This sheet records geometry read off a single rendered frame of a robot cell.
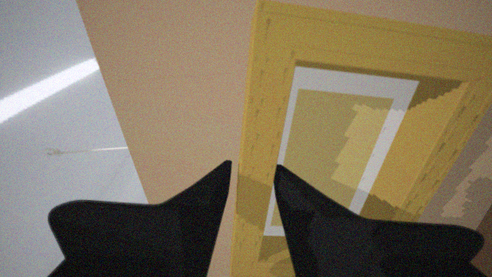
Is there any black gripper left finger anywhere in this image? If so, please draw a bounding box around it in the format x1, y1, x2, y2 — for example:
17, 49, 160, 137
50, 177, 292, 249
48, 160, 232, 277

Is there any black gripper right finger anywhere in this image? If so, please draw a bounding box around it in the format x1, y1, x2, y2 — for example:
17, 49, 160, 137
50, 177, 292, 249
274, 164, 485, 277

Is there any tan flat board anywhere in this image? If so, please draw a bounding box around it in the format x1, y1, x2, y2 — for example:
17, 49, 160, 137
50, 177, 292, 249
75, 0, 492, 277

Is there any gold picture frame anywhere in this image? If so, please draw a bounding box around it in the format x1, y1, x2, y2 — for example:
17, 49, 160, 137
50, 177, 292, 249
229, 0, 492, 277

